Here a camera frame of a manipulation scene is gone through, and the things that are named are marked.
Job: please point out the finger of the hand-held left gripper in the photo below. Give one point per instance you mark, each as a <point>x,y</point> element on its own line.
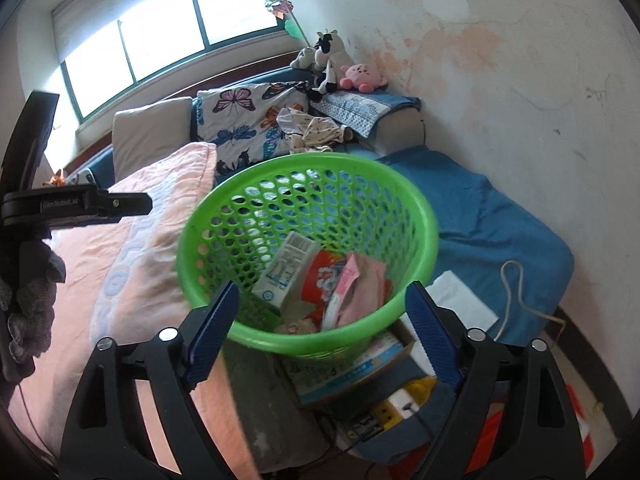
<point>130,204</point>

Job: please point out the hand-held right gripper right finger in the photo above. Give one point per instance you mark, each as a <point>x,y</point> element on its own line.
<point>430,335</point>

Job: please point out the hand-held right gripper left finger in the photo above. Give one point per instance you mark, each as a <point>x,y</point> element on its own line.
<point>212,332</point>

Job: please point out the pink foil snack wrapper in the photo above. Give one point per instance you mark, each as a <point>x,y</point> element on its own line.
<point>360,285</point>

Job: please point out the blue white milk carton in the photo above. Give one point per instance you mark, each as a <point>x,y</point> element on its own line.
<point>285,270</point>

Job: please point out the red printed paper cup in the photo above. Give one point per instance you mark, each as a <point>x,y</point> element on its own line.
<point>320,275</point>

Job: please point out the green plastic basket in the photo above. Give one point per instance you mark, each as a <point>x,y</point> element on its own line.
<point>310,180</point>

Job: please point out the person's left hand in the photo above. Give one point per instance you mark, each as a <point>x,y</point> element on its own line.
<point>37,305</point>

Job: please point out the orange fox plush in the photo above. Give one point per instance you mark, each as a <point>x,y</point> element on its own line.
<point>54,179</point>

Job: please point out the white paper sheet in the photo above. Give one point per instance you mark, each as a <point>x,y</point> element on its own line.
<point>465,300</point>

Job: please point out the beige pillow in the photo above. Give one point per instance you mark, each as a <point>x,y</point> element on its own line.
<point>150,135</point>

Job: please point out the yellow white power strip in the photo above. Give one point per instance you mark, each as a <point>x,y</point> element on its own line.
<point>400,402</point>

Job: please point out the printed cardboard box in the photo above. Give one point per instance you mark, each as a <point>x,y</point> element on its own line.
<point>350,375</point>

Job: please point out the grey block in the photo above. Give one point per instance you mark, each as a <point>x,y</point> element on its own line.
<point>270,410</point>

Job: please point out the blue bed sheet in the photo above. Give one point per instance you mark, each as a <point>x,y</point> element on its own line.
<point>490,230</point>

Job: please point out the red object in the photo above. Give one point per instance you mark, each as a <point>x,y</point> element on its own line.
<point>500,435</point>

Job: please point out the butterfly print pillow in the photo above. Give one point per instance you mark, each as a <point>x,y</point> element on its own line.
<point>235,120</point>

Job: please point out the window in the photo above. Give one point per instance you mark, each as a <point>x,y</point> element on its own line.
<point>160,40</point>

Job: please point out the patterned baby clothes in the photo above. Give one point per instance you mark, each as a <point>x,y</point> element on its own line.
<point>315,130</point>

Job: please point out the grey cushion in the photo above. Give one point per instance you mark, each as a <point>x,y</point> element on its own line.
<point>400,130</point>

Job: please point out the grey white plush toy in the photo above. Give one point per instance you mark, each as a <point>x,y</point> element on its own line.
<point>304,59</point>

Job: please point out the blue patterned cloth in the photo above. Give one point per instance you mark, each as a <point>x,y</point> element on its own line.
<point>360,110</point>

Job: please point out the black white cow plush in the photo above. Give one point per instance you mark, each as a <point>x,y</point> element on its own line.
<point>330,60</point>

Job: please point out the green paper pinwheel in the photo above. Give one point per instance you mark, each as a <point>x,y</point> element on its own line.
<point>280,5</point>

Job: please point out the pink plush toy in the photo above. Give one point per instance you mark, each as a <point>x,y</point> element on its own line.
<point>362,77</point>

